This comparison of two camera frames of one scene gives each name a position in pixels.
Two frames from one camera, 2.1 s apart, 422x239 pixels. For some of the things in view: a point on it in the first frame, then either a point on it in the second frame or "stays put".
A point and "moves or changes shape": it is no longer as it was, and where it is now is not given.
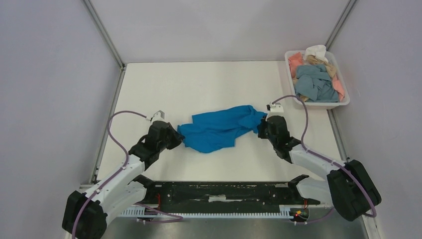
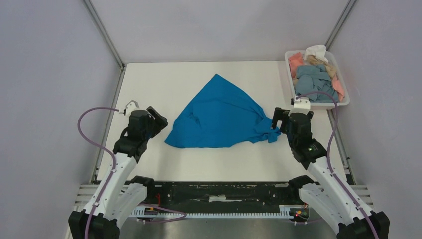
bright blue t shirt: x=213 y=132 moves or changes shape
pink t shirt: x=293 y=60 stays put
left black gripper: x=177 y=138 to x=160 y=121
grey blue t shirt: x=313 y=84 stays put
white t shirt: x=319 y=51 stays put
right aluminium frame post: x=340 y=24 stays put
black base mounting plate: x=248 y=194 stays put
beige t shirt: x=312 y=59 stays put
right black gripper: x=268 y=126 to x=283 y=118
